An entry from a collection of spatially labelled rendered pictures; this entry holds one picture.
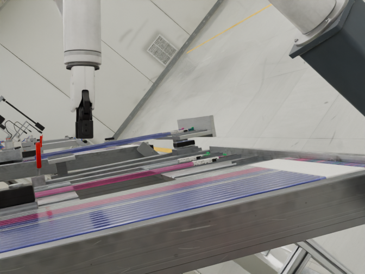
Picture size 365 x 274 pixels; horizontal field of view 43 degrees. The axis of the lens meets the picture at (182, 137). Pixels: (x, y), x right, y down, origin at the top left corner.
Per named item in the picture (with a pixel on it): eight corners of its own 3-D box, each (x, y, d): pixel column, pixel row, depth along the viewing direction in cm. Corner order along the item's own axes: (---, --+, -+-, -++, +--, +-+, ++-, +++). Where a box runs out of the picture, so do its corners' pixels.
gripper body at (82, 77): (64, 65, 109) (65, 112, 109) (67, 58, 99) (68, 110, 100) (96, 66, 111) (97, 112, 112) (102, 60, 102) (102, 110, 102)
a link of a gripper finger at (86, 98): (81, 88, 104) (81, 112, 105) (83, 86, 97) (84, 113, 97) (86, 88, 105) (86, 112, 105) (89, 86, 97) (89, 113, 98)
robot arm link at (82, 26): (65, 56, 110) (62, 49, 101) (64, 1, 110) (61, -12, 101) (101, 57, 111) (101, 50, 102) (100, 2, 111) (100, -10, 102)
